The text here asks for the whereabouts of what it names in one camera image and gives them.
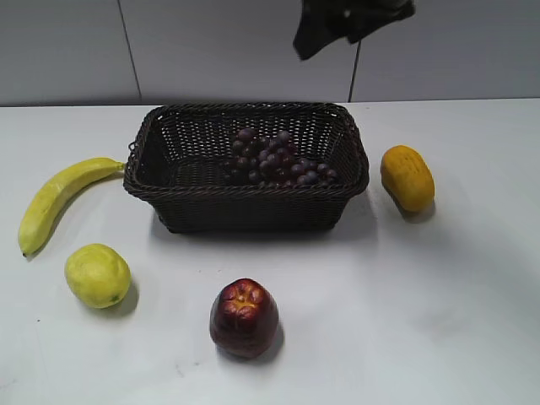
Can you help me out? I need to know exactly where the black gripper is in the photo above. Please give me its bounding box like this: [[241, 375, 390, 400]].
[[293, 0, 415, 61]]

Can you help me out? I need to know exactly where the purple grape bunch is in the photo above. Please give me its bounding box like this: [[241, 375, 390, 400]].
[[221, 127, 339, 187]]

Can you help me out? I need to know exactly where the black woven basket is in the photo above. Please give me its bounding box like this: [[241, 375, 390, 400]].
[[123, 102, 369, 233]]

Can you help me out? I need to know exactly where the orange yellow mango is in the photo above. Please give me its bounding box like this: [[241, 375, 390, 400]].
[[380, 145, 435, 213]]

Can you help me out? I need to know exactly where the red apple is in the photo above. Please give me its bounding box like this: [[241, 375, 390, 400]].
[[209, 278, 279, 359]]

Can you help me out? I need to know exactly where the yellow banana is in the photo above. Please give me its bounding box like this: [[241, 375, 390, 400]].
[[18, 157, 125, 257]]

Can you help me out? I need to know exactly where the yellow lemon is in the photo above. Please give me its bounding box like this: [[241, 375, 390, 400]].
[[64, 243, 131, 309]]

